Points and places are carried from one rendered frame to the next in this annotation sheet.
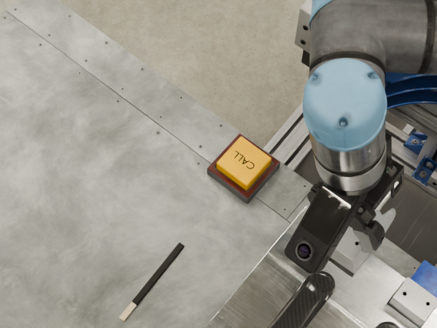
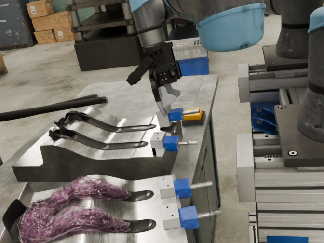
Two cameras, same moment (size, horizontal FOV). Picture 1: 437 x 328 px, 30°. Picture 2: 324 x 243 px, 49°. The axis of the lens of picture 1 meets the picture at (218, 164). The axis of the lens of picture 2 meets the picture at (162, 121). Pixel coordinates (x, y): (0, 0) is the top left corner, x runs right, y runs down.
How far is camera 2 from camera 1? 1.22 m
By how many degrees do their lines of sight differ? 58
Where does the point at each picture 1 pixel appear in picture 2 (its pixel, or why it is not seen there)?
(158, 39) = not seen: hidden behind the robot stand
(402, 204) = not seen: outside the picture
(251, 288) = (139, 119)
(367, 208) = (154, 71)
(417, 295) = (159, 135)
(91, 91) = (193, 92)
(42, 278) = (124, 111)
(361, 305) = (149, 135)
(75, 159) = not seen: hidden behind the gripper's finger
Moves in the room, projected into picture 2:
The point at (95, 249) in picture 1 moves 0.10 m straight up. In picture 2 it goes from (140, 113) to (136, 90)
